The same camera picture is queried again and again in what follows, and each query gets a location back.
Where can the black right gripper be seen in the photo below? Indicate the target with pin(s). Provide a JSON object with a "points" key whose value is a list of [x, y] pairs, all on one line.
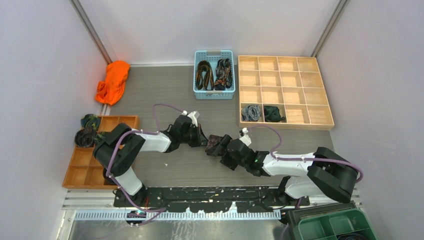
{"points": [[221, 146]]}

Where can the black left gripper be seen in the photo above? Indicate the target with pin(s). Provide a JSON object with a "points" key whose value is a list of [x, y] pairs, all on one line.
{"points": [[201, 139]]}

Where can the brown paisley patterned tie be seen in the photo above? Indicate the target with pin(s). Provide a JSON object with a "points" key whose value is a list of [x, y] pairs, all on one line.
{"points": [[212, 142]]}

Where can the light wooden compartment tray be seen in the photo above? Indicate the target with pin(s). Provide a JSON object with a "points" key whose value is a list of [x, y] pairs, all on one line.
{"points": [[292, 83]]}

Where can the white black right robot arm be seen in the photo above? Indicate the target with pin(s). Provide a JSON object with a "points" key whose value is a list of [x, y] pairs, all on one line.
{"points": [[320, 172]]}

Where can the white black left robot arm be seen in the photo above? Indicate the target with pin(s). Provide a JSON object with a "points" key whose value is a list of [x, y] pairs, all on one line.
{"points": [[119, 149]]}

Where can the grey patterned rolled tie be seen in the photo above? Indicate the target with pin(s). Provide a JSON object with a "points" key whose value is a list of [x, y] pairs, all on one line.
{"points": [[251, 113]]}

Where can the dark green rolled tie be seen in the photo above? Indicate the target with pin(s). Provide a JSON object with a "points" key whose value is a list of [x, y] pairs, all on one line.
{"points": [[272, 114]]}

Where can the orange striped dark tie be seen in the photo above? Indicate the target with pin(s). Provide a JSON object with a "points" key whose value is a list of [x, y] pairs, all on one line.
{"points": [[204, 79]]}

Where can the light blue plastic basket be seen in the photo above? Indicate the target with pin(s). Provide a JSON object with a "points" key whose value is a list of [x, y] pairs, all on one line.
{"points": [[212, 57]]}

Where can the red floral dark tie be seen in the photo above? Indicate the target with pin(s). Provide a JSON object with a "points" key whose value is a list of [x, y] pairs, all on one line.
{"points": [[224, 76]]}

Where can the green patterned rolled tie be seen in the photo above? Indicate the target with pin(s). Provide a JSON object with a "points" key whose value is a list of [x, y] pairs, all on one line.
{"points": [[100, 136]]}

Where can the orange cloth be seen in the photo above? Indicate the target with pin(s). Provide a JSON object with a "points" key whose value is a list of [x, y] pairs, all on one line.
{"points": [[112, 88]]}

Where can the dark framed box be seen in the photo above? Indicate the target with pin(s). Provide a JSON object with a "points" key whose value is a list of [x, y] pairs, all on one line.
{"points": [[318, 207]]}

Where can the blue yellow rolled tie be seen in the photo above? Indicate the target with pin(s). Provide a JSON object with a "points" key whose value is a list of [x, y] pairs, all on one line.
{"points": [[91, 121]]}

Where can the dark brown rolled tie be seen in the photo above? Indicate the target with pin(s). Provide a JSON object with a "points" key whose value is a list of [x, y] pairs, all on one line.
{"points": [[85, 138]]}

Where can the orange wooden compartment tray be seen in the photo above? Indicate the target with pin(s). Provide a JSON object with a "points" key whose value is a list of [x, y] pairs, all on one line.
{"points": [[84, 171]]}

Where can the green plastic bin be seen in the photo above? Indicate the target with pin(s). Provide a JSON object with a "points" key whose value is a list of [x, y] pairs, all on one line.
{"points": [[350, 224]]}

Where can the perforated aluminium rail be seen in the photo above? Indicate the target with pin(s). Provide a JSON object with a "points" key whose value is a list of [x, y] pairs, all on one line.
{"points": [[137, 215]]}

